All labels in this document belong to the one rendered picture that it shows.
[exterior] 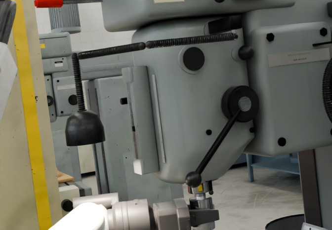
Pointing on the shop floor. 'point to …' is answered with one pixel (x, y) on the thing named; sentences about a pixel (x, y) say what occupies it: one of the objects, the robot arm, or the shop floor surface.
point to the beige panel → (27, 131)
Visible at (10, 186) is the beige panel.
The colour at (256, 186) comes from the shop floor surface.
